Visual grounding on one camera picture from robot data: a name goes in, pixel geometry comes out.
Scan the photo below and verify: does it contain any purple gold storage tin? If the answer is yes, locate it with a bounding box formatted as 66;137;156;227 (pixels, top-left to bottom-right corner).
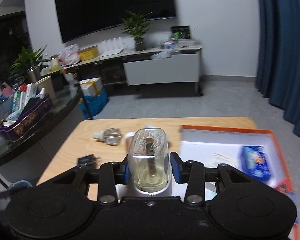
0;94;53;142

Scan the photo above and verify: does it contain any white wifi router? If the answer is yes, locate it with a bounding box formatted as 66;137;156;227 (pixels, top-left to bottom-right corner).
101;37;123;57

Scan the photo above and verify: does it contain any white plastic bag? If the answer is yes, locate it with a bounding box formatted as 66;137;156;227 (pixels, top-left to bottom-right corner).
58;44;81;66

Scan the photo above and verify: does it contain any blue dental floss box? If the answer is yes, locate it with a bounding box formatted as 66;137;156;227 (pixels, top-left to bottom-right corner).
240;145;271;182

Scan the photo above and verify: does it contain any black small charger box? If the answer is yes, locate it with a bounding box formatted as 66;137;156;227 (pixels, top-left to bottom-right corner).
77;154;99;168

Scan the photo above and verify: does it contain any black green product box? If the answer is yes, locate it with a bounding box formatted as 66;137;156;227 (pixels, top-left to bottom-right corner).
171;25;191;40

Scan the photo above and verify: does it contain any dark blue curtain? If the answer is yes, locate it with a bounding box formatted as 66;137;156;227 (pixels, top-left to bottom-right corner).
255;0;300;137

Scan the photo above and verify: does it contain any orange white shallow box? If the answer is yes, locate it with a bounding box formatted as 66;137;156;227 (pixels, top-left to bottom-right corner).
170;125;299;239

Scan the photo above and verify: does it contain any black wall television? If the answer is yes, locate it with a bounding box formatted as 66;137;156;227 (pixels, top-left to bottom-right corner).
55;0;176;43

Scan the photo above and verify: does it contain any yellow cardboard box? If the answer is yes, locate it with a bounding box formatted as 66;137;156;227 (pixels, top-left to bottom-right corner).
79;45;99;61

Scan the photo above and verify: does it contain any blue floor bag with boxes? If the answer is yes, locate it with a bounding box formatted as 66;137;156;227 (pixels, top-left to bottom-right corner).
79;77;109;119

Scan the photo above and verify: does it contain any potted bamboo plant on cabinet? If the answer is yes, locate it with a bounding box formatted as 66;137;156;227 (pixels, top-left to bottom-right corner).
122;11;152;51

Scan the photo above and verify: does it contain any white mosquito repellent plug heater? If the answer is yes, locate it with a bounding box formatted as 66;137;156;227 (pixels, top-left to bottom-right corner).
128;127;172;197

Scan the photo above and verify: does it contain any adhesive bandages box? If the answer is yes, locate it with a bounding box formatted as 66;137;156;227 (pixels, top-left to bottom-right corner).
205;183;217;200

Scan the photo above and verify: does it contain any black glass side table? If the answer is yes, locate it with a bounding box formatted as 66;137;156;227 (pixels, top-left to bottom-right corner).
0;85;82;166

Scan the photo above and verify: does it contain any white TV cabinet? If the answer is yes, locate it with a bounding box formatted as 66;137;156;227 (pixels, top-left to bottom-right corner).
64;46;203;96

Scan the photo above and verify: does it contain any white grey product box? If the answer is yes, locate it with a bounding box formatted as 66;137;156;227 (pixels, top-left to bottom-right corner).
211;153;232;167

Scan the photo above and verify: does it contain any large potted green plant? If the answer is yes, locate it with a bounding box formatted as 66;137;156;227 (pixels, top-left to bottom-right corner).
9;45;49;84

